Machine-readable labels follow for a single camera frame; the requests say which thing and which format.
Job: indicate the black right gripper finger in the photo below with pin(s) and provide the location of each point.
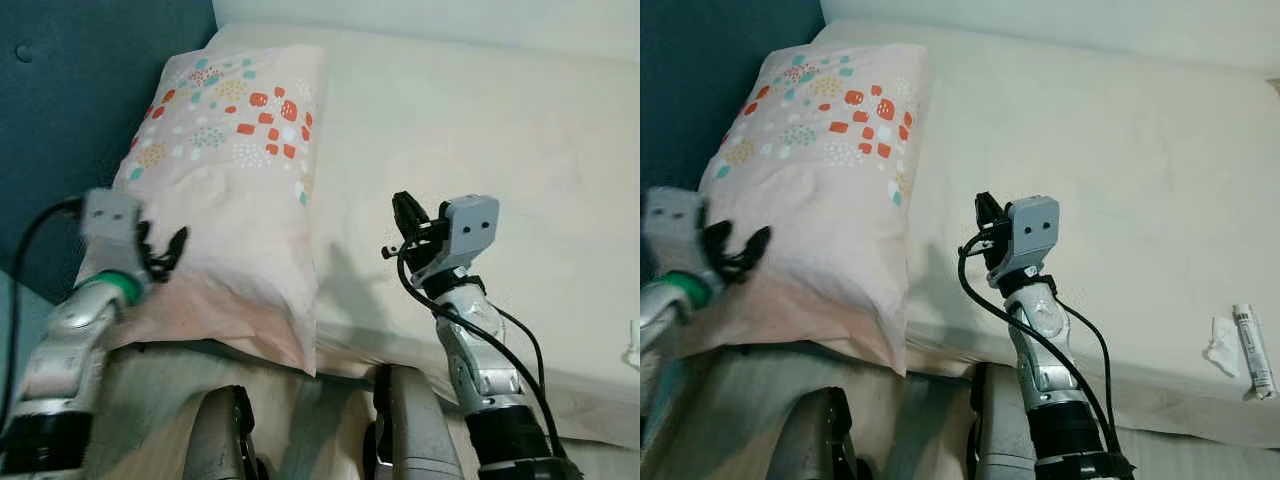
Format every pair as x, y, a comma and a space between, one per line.
421, 218
999, 215
984, 212
403, 212

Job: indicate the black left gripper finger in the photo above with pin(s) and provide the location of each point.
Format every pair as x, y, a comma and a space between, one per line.
717, 237
177, 248
147, 236
758, 248

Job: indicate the pink patterned pillow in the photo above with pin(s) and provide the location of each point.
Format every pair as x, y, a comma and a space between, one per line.
220, 230
820, 230

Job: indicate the white squeeze tube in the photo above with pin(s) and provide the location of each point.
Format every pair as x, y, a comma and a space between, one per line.
1250, 350

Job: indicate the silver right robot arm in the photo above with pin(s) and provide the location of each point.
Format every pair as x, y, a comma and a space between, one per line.
1050, 370
480, 360

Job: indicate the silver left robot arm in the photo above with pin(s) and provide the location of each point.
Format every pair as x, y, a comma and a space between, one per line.
70, 340
670, 312

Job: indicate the mattress with cream sheet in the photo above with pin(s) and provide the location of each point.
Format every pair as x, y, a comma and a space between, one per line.
480, 150
1100, 150

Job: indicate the crumpled white tissue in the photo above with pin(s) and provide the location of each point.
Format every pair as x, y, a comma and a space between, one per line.
632, 345
1222, 350

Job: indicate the grey right robot leg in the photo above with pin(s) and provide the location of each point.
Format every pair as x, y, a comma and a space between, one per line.
1000, 430
415, 430

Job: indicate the grey robot leg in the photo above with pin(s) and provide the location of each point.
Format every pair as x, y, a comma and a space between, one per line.
1000, 430
225, 440
830, 440
415, 430

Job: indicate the grey left robot leg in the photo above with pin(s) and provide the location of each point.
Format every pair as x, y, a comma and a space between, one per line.
225, 440
830, 440

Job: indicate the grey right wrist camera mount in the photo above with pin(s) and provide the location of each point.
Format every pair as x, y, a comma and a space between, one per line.
470, 230
1035, 235

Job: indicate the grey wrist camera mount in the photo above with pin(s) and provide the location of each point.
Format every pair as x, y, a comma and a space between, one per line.
108, 230
1035, 235
470, 230
675, 230

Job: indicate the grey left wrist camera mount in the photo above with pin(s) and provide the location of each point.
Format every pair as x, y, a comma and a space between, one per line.
675, 230
108, 230

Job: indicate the dark blue bed frame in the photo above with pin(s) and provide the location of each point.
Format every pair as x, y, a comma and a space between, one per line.
700, 80
60, 120

